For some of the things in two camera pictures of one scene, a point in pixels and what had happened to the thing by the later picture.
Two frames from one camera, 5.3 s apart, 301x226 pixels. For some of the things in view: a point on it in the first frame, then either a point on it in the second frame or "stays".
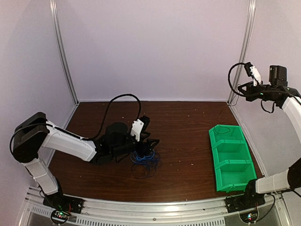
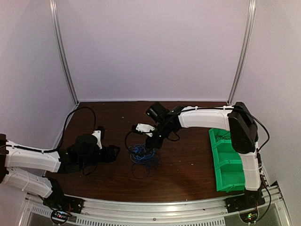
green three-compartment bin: (234, 167) stays
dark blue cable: (145, 166) stays
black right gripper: (249, 94) -> (156, 144)
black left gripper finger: (146, 120) -> (103, 132)
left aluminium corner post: (53, 5) stays
